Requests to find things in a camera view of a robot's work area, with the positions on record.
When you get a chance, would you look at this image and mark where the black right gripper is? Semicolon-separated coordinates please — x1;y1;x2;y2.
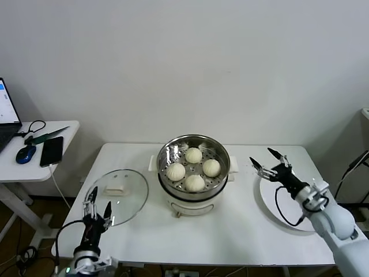
248;147;308;200

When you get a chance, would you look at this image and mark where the black looped cord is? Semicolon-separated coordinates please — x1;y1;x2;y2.
16;119;46;139

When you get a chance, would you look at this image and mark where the green and grey knife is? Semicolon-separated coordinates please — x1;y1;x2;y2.
24;125;71;146

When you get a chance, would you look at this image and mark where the black wall power cable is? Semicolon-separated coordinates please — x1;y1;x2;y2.
334;149;369;200

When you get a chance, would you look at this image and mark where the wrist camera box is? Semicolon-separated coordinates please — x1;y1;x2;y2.
302;178;330;213
92;255;119;269

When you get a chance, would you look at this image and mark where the black open laptop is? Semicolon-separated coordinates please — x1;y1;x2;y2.
0;77;23;154

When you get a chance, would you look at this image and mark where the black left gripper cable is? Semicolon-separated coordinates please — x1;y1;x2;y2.
54;219;86;277

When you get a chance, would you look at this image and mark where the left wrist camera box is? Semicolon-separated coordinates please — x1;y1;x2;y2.
92;255;119;269

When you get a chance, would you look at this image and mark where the perforated steel steamer basket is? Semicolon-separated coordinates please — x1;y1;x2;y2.
148;134;240;202

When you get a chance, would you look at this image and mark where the blue computer mouse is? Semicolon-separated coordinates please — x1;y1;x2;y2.
16;145;37;165

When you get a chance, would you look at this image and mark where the white steamed baozi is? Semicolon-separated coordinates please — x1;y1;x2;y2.
184;147;203;164
184;174;205;192
165;163;186;182
202;159;222;178

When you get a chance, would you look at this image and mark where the black floor cable bundle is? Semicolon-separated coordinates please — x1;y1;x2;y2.
14;245;57;277

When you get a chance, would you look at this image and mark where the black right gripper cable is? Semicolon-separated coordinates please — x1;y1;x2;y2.
275;186;305;227

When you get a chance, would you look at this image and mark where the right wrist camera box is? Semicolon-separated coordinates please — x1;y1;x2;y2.
302;178;330;213

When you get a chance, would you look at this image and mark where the black smartphone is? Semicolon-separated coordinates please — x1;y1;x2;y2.
39;136;64;168

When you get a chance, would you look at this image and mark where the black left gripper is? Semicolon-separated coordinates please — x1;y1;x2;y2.
82;186;114;249

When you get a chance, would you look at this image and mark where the round glass pot lid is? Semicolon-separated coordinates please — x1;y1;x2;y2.
84;169;149;227

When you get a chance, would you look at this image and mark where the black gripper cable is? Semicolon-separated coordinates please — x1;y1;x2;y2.
54;219;86;277
275;186;305;227

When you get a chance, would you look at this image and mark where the white side table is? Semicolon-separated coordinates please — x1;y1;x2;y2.
0;120;80;252

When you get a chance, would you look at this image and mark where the white charging cable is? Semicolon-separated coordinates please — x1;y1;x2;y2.
48;163;72;210

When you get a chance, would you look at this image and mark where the large white plate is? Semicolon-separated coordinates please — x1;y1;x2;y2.
258;170;318;231

